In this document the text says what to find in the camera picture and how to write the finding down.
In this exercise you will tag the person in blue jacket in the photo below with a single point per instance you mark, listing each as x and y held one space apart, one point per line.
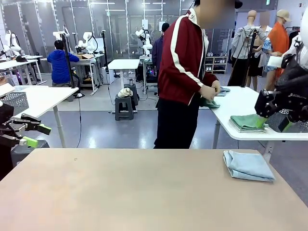
59 67

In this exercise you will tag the blue-grey terry towel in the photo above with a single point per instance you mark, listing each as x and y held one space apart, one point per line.
225 91

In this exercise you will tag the open cardboard box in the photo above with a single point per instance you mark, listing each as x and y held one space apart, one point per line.
85 56

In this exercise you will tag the beige bundled cloth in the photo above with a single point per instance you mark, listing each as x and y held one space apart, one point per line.
125 92

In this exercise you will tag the person's right hand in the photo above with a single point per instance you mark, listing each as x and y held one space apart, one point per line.
207 92

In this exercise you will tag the red-sleeved right forearm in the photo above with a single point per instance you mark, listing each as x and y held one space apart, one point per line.
192 79

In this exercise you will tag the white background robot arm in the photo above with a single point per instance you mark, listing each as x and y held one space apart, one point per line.
89 43
13 41
57 34
146 45

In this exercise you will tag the wooden shoe rack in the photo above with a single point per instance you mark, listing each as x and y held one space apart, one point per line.
217 65

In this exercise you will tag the person in dark red jacket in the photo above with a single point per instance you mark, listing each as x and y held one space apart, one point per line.
178 60

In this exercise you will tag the white rectangular panel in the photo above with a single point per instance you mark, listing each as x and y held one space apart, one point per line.
162 25
144 24

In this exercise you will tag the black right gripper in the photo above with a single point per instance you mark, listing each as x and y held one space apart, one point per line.
296 96

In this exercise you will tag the white background work table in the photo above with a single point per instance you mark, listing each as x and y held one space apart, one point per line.
16 63

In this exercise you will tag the black camera tripod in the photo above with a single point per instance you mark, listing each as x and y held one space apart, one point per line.
68 62
249 57

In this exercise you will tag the mannequin with cap, orange top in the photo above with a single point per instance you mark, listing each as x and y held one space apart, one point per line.
279 36

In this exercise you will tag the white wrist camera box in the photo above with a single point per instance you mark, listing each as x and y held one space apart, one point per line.
6 91
274 62

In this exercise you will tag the white side table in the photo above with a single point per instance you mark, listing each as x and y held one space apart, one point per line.
43 101
240 103

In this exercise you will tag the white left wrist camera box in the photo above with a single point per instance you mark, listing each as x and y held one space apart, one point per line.
6 91

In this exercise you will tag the light grey plastic basket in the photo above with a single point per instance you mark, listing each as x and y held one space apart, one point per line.
19 101

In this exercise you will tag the person in dark purple hoodie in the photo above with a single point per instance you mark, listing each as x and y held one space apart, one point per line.
156 53

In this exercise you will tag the dark grey plastic stool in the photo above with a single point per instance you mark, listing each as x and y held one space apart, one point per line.
135 93
36 144

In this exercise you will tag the black cap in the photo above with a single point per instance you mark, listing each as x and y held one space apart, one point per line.
21 59

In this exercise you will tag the black stand pole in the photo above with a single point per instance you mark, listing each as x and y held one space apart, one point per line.
105 51

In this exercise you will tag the white desk with computer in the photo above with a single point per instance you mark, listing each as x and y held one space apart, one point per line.
144 57

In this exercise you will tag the white robot desk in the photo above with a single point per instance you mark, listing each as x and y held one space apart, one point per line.
98 55

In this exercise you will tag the grey plastic step stool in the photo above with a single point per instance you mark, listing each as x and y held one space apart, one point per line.
125 100

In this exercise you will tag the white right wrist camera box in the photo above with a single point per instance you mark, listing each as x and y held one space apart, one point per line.
274 62

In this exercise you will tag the small white desk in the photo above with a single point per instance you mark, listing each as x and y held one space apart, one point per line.
124 63

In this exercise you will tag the mannequin in grey jacket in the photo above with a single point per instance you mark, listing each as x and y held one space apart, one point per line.
240 36

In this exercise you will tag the red-sleeved left forearm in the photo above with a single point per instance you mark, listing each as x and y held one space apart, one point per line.
210 77

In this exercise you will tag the light blue terry towel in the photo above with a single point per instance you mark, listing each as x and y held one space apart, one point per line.
250 166

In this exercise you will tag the figure in blue floral dress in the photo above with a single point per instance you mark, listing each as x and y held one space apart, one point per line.
267 47

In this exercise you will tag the dark grey plastic basket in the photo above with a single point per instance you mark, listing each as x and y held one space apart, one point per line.
302 127

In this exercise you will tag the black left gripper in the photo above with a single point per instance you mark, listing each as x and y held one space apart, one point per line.
6 113

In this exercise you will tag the person's left hand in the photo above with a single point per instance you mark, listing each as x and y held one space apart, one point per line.
217 86

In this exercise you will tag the computer case with coloured lights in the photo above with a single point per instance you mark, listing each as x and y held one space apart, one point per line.
151 72

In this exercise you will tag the small metal cylinder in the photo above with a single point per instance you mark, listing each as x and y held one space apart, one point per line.
131 81

